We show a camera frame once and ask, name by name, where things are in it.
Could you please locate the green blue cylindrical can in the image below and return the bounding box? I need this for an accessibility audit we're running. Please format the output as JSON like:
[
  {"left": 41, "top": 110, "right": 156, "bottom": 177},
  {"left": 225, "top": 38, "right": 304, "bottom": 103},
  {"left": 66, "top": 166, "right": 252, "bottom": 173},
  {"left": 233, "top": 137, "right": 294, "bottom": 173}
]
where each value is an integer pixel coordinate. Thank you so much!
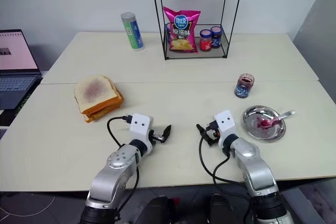
[{"left": 120, "top": 12, "right": 145, "bottom": 52}]

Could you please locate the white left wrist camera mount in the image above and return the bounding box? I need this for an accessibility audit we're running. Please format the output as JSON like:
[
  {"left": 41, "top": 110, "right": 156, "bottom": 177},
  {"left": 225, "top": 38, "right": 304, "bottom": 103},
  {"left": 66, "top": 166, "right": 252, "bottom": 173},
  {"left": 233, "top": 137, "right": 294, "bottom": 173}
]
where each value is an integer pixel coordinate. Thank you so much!
[{"left": 129, "top": 113, "right": 154, "bottom": 154}]

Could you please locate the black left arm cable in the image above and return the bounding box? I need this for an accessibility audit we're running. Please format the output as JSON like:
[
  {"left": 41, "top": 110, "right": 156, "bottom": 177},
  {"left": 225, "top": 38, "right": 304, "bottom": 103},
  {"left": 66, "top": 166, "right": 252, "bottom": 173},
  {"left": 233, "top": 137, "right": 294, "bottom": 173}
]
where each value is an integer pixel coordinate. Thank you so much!
[{"left": 106, "top": 114, "right": 140, "bottom": 209}]

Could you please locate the open blueberry jam jar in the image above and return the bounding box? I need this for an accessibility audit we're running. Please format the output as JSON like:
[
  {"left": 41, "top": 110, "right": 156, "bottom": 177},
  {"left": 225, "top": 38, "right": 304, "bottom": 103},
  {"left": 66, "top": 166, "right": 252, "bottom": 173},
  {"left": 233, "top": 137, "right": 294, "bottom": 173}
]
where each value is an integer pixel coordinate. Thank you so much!
[{"left": 234, "top": 73, "right": 255, "bottom": 100}]

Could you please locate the black green patterned mat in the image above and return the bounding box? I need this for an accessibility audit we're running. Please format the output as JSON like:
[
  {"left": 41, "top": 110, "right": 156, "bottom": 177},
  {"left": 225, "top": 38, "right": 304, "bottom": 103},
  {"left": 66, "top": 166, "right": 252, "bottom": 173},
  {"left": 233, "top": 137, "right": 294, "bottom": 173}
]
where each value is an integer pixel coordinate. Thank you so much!
[{"left": 14, "top": 93, "right": 31, "bottom": 116}]

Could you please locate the metal spoon with jam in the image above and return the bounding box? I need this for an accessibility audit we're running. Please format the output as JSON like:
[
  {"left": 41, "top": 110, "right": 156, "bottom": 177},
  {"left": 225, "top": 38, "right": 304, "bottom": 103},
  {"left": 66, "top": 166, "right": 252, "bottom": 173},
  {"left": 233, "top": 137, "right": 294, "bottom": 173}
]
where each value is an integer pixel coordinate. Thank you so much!
[{"left": 258, "top": 110, "right": 296, "bottom": 129}]

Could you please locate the blue jam jar with lid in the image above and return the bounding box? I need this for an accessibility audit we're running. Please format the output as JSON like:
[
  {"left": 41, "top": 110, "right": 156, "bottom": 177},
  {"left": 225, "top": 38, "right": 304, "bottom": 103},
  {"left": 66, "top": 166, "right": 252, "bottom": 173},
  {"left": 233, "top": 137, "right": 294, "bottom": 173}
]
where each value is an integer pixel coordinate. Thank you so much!
[{"left": 211, "top": 26, "right": 223, "bottom": 49}]

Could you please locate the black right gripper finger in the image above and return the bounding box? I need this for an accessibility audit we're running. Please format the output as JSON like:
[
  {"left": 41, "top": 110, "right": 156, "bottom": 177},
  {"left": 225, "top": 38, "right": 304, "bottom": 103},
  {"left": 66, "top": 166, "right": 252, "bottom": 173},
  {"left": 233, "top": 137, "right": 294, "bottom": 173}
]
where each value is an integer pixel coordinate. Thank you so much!
[
  {"left": 196, "top": 123, "right": 211, "bottom": 134},
  {"left": 200, "top": 131, "right": 213, "bottom": 147}
]

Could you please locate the white floor cable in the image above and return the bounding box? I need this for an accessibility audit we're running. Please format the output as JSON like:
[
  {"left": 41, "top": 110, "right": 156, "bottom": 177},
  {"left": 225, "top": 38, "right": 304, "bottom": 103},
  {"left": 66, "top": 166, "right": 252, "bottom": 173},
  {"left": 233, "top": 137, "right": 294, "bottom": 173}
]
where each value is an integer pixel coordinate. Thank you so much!
[{"left": 25, "top": 194, "right": 86, "bottom": 218}]

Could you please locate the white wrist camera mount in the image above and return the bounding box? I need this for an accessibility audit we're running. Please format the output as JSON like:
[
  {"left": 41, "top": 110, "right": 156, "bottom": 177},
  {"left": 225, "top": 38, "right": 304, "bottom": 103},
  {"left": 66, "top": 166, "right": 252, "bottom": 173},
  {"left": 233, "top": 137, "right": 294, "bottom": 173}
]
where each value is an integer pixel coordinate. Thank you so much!
[
  {"left": 129, "top": 113, "right": 154, "bottom": 154},
  {"left": 213, "top": 109, "right": 238, "bottom": 146}
]

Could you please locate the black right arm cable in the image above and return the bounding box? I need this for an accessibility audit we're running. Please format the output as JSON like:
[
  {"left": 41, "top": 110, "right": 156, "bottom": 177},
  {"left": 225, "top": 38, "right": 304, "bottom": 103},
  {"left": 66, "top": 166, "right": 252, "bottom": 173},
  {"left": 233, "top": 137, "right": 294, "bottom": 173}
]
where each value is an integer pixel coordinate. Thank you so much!
[{"left": 198, "top": 133, "right": 254, "bottom": 205}]

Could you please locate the black wire rack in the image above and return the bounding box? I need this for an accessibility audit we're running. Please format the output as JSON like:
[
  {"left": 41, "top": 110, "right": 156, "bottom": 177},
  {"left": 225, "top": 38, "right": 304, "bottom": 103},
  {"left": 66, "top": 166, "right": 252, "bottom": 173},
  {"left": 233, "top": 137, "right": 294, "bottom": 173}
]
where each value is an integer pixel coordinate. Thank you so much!
[{"left": 150, "top": 0, "right": 246, "bottom": 61}]

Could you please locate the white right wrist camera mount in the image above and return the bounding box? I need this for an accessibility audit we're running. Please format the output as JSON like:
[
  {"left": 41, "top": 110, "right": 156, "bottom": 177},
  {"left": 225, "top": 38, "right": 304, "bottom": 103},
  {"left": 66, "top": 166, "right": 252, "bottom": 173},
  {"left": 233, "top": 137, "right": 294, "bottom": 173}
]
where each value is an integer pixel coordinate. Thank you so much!
[{"left": 213, "top": 109, "right": 238, "bottom": 146}]

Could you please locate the round metal plate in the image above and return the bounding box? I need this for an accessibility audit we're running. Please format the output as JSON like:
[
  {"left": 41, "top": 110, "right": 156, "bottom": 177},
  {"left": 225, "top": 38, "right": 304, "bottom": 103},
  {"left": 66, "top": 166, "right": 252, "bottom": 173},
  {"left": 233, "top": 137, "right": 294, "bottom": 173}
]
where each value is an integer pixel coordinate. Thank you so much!
[{"left": 241, "top": 105, "right": 287, "bottom": 144}]

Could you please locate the pink potato chips bag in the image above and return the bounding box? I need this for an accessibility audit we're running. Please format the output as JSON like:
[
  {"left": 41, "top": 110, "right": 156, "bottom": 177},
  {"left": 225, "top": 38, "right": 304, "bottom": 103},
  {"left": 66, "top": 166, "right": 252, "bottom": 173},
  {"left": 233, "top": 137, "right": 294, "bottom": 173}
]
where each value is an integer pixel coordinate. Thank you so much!
[{"left": 163, "top": 6, "right": 202, "bottom": 55}]

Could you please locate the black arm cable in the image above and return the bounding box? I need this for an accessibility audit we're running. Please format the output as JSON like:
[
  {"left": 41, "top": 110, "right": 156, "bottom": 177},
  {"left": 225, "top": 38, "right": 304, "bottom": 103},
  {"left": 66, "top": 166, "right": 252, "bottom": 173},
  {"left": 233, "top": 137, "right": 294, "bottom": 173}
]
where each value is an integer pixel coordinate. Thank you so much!
[
  {"left": 198, "top": 133, "right": 254, "bottom": 205},
  {"left": 106, "top": 114, "right": 140, "bottom": 209}
]

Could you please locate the grey laptop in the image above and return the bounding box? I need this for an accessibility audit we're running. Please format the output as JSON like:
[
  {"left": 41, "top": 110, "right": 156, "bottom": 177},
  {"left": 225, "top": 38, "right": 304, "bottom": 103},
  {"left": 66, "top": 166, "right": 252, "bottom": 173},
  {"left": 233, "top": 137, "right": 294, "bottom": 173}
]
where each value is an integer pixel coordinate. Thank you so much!
[{"left": 0, "top": 29, "right": 44, "bottom": 111}]

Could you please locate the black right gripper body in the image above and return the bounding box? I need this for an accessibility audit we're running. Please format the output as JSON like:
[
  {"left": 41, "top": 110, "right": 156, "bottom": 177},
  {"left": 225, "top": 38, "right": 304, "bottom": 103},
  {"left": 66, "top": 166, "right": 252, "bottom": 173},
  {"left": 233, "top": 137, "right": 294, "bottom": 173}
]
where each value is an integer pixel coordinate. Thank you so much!
[{"left": 205, "top": 120, "right": 221, "bottom": 147}]

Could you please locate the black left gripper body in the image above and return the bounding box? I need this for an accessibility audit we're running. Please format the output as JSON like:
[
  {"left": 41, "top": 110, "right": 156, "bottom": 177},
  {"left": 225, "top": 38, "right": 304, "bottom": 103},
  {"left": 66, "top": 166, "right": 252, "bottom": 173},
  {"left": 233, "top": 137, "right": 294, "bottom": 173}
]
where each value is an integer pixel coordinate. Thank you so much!
[{"left": 149, "top": 128, "right": 165, "bottom": 145}]

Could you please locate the red jam jar with lid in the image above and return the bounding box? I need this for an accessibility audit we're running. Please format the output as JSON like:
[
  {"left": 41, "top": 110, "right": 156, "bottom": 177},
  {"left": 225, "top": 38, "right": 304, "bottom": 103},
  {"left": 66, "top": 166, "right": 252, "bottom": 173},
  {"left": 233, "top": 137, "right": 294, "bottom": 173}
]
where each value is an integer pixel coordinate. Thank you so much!
[{"left": 199, "top": 29, "right": 213, "bottom": 52}]

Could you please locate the dark rounded shape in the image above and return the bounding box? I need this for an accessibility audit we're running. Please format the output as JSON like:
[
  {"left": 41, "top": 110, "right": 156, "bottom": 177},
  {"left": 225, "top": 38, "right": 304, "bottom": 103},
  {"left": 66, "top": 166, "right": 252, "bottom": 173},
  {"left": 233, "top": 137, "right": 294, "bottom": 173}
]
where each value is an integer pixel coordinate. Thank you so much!
[{"left": 206, "top": 193, "right": 237, "bottom": 224}]

